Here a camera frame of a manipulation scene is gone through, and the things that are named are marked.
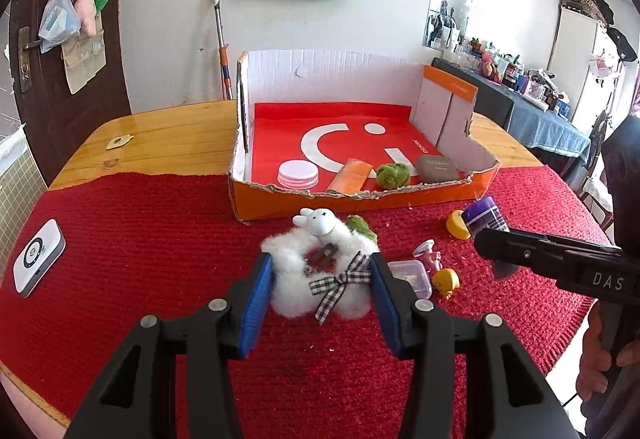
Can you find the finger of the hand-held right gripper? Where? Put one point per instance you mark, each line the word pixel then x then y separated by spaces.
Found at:
pixel 510 246

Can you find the yellow round tin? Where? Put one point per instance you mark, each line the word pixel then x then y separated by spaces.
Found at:
pixel 457 225

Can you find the white round lid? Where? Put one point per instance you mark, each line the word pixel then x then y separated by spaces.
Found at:
pixel 298 174

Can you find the purple bottle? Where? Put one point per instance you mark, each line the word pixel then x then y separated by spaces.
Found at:
pixel 482 214

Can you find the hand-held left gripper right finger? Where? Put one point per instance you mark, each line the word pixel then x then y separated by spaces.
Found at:
pixel 387 306

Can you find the white cabinet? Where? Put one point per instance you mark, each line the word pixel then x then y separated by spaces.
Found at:
pixel 575 49

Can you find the small green plush ball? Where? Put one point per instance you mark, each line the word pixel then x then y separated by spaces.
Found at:
pixel 362 229

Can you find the person's right hand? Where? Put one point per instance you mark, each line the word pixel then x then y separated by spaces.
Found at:
pixel 595 359

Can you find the dark brown door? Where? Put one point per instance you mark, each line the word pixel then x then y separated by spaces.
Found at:
pixel 45 109

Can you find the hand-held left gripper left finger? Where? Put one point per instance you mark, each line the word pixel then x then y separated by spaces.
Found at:
pixel 255 306

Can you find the orange cardboard box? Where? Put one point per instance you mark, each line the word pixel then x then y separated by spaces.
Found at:
pixel 350 206

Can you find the white plush sheep checked bow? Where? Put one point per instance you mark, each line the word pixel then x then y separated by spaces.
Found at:
pixel 295 289

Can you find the red knitted blanket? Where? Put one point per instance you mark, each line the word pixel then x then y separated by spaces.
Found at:
pixel 150 244

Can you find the beige hanging organizer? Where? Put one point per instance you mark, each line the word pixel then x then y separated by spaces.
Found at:
pixel 82 64

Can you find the yellow duck toy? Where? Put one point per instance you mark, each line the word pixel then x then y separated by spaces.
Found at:
pixel 446 280

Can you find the person's dark clothing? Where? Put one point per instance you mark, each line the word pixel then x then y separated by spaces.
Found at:
pixel 622 169

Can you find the small wooden tag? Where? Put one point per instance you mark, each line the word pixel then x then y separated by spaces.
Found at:
pixel 119 142

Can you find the white pocket device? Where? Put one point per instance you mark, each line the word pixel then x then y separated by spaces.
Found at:
pixel 37 256

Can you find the clear plastic bag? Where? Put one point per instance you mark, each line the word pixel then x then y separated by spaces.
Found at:
pixel 57 21

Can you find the side table with dark cloth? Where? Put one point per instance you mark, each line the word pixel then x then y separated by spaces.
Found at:
pixel 540 119

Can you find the large green plush ball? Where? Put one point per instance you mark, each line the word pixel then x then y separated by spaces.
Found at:
pixel 392 175

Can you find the clear plastic box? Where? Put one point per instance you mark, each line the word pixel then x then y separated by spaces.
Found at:
pixel 412 276

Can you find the group of cosmetic bottles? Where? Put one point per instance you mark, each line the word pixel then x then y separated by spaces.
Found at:
pixel 500 64

